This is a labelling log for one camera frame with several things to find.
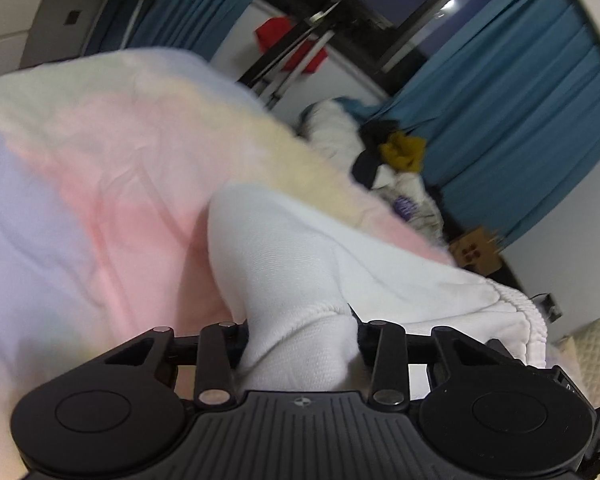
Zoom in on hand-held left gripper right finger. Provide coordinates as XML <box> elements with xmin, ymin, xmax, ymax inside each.
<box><xmin>352</xmin><ymin>317</ymin><xmax>528</xmax><ymax>407</ymax></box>

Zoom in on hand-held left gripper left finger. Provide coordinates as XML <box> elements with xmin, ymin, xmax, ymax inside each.
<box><xmin>99</xmin><ymin>321</ymin><xmax>247</xmax><ymax>408</ymax></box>

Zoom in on white shorts with striped trim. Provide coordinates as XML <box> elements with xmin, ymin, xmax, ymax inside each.
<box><xmin>206</xmin><ymin>182</ymin><xmax>551</xmax><ymax>393</ymax></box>

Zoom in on pile of mixed clothes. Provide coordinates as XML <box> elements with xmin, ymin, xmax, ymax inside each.
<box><xmin>298</xmin><ymin>96</ymin><xmax>452</xmax><ymax>242</ymax></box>

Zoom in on small cardboard box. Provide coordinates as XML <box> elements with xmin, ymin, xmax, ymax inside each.
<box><xmin>446</xmin><ymin>225</ymin><xmax>507</xmax><ymax>277</ymax></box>

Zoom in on mustard yellow cloth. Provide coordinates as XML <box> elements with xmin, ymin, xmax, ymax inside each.
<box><xmin>378</xmin><ymin>130</ymin><xmax>427</xmax><ymax>174</ymax></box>

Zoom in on pastel rainbow blanket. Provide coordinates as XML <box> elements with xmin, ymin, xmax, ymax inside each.
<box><xmin>0</xmin><ymin>47</ymin><xmax>456</xmax><ymax>411</ymax></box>

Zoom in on blue curtain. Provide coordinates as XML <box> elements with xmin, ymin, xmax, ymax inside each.
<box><xmin>127</xmin><ymin>0</ymin><xmax>288</xmax><ymax>63</ymax></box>
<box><xmin>392</xmin><ymin>0</ymin><xmax>600</xmax><ymax>253</ymax></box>

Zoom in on red cloth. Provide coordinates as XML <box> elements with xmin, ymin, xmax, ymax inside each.
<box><xmin>254</xmin><ymin>16</ymin><xmax>329</xmax><ymax>74</ymax></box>

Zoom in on white cabinet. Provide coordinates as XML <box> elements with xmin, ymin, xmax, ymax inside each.
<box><xmin>0</xmin><ymin>0</ymin><xmax>177</xmax><ymax>83</ymax></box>

